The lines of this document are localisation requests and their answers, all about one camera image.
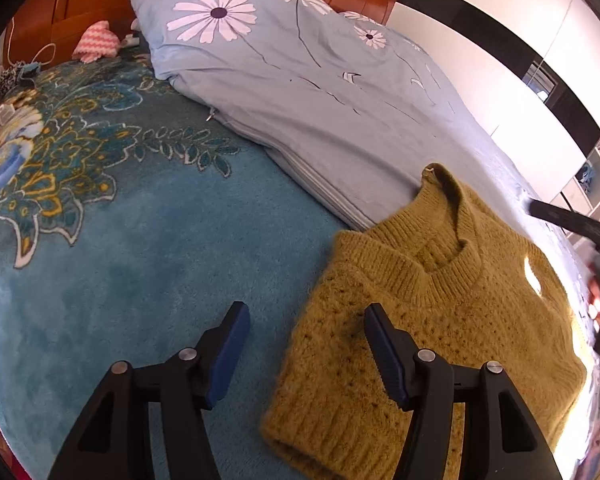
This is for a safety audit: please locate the mustard yellow knit sweater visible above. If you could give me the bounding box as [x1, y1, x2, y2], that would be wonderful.
[259, 162, 588, 480]

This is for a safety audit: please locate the pink white zigzag cloth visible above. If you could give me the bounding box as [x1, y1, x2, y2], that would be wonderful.
[72, 20, 122, 64]

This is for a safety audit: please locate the light blue daisy quilt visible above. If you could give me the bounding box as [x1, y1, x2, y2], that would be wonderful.
[125, 0, 600, 341]

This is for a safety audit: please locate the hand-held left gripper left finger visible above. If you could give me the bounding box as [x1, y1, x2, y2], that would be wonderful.
[47, 301, 251, 480]

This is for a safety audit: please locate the dark patterned cloth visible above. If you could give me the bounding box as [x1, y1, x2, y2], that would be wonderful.
[0, 61, 42, 97]

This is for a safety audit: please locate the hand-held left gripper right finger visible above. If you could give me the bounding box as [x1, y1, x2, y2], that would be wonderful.
[364, 303, 563, 480]

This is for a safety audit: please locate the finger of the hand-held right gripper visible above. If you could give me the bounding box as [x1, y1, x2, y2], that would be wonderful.
[527, 199, 600, 254]

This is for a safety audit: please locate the teal floral plush blanket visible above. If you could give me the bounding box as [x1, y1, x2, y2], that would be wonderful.
[0, 50, 411, 480]

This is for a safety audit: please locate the white black wardrobe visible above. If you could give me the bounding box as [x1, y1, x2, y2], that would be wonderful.
[387, 0, 600, 231]

